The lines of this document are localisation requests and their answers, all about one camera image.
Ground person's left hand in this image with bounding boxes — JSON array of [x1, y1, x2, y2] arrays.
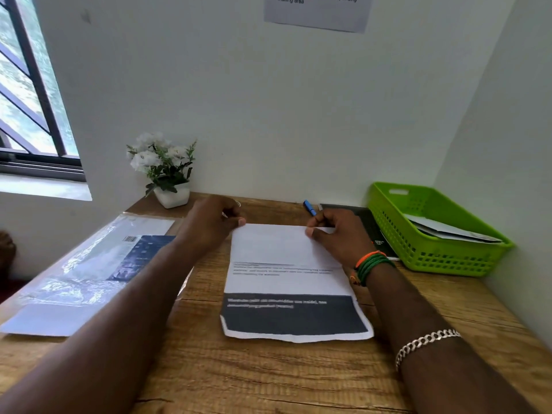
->
[[179, 195, 247, 256]]

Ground person's right hand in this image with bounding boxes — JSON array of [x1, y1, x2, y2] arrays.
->
[[305, 208, 378, 270]]

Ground stack of printed papers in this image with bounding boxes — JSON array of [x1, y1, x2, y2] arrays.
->
[[220, 223, 375, 344]]

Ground green plastic basket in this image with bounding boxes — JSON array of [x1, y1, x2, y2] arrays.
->
[[366, 181, 516, 278]]

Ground clear plastic envelope wrapper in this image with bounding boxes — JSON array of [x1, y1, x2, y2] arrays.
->
[[0, 213, 195, 311]]

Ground person's right forearm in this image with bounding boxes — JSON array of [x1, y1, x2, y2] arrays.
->
[[366, 262, 540, 414]]

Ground person's left forearm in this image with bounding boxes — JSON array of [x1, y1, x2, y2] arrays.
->
[[0, 241, 204, 414]]

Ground black notebook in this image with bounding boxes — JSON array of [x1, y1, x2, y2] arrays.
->
[[319, 204, 400, 262]]

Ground orange and green thread wristbands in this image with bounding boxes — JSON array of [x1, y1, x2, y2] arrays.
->
[[349, 250, 397, 288]]

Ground white flower plant in pot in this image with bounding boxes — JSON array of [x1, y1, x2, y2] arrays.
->
[[125, 132, 197, 210]]

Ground window with metal bars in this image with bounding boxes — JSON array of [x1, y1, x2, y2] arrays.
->
[[0, 0, 87, 183]]

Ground silver chain bracelet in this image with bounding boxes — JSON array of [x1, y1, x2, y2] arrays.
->
[[394, 329, 462, 372]]

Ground paper notice on wall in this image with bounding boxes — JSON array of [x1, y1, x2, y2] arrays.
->
[[263, 0, 375, 34]]

